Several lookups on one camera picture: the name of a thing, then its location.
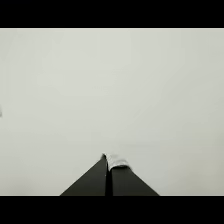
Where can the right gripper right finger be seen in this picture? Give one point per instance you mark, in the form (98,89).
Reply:
(130,183)

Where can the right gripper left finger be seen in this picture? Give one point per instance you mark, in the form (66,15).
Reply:
(91,182)

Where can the light grey garment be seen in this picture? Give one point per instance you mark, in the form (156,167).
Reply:
(116,161)

